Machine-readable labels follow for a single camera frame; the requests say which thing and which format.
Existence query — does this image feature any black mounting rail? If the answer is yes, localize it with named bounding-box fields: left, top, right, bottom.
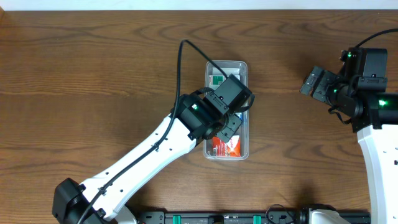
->
left=136, top=210, right=373, bottom=224

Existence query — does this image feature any white green medicine box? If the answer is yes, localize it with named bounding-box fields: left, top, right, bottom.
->
left=206, top=75, right=226, bottom=90

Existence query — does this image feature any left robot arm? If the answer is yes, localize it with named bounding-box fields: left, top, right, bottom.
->
left=52, top=90, right=248, bottom=223

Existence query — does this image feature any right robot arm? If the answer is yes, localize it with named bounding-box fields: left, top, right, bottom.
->
left=300, top=67, right=397, bottom=223

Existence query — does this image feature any red Panadol box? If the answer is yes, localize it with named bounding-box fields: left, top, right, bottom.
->
left=211, top=135, right=241, bottom=157

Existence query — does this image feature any blue cooling sheet box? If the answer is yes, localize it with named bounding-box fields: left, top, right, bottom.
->
left=235, top=73, right=248, bottom=126

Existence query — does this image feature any clear plastic container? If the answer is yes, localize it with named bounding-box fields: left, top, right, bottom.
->
left=203, top=60, right=249, bottom=161

